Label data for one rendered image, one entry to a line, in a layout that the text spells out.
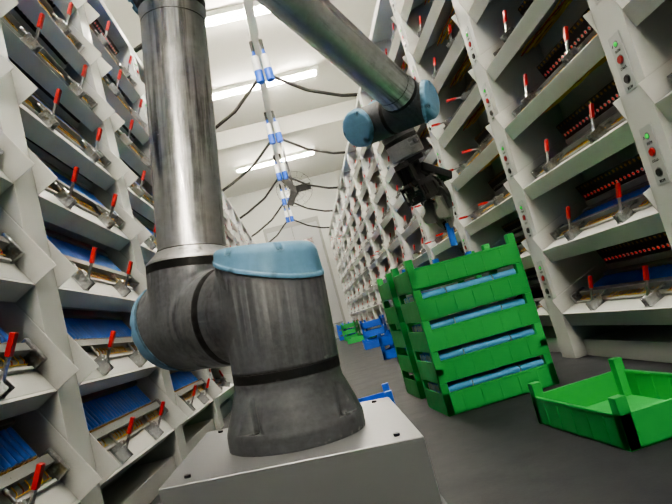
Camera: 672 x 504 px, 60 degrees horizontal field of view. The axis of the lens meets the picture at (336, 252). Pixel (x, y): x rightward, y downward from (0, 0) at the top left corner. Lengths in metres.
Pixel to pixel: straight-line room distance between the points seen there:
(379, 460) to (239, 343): 0.23
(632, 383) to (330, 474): 0.77
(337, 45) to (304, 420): 0.72
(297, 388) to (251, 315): 0.11
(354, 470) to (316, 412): 0.09
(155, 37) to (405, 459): 0.76
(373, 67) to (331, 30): 0.13
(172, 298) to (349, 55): 0.60
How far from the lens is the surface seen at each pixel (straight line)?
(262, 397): 0.77
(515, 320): 1.56
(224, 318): 0.80
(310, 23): 1.14
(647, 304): 1.53
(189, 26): 1.07
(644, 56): 1.35
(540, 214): 1.93
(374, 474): 0.71
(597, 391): 1.32
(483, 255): 1.55
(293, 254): 0.77
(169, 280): 0.91
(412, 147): 1.52
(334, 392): 0.78
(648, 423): 1.02
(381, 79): 1.26
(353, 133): 1.42
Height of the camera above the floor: 0.30
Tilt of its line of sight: 6 degrees up
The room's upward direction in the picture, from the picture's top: 15 degrees counter-clockwise
